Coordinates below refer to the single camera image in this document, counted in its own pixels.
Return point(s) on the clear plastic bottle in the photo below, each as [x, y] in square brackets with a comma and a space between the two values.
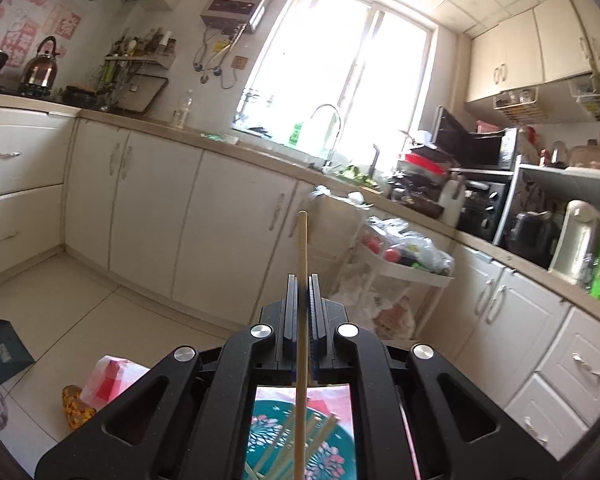
[182, 112]

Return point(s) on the white plastic bags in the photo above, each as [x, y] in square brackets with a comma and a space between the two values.
[375, 305]

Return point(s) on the pink wall stickers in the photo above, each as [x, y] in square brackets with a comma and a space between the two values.
[35, 15]

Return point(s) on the white thermos pot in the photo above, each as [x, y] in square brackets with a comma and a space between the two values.
[577, 245]

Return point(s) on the black toaster oven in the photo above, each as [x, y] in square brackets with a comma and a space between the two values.
[482, 210]

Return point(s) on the kitchen window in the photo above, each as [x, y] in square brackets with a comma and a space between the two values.
[330, 60]

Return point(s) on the stack of red black pans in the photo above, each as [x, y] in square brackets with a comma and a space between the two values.
[422, 175]

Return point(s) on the wall spice rack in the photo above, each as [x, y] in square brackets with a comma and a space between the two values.
[135, 65]

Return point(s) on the white plastic jug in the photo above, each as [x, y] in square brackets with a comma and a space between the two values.
[452, 200]

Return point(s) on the chrome faucet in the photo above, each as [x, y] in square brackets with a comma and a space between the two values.
[336, 130]

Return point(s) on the black microwave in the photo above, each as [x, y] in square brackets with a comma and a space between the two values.
[472, 142]

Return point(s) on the wooden chopstick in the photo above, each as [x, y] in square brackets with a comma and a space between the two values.
[251, 472]
[275, 441]
[319, 435]
[303, 250]

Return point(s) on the white shelf unit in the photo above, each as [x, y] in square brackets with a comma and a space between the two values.
[565, 175]

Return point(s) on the cream upper cabinets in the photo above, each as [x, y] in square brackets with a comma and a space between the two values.
[545, 45]

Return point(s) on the dark blue box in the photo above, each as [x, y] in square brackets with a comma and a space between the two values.
[5, 352]

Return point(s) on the yellow patterned slipper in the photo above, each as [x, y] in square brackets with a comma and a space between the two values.
[77, 407]

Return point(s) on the white hanging trash bin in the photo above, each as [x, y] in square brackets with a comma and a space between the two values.
[330, 230]

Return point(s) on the teal plastic basket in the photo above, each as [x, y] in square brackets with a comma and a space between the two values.
[330, 455]

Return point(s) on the cream kitchen base cabinets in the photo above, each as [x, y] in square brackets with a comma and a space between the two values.
[150, 210]

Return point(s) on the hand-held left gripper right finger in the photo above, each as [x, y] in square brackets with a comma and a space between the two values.
[315, 330]

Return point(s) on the steel kettle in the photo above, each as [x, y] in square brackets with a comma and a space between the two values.
[40, 67]

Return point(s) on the white rolling cart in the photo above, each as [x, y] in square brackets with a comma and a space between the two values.
[405, 272]

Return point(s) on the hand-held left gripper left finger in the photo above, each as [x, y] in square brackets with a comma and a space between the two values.
[292, 330]

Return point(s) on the green dish soap bottle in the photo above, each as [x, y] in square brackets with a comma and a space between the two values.
[295, 135]

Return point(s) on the clear bag of vegetables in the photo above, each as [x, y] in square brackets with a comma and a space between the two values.
[415, 247]

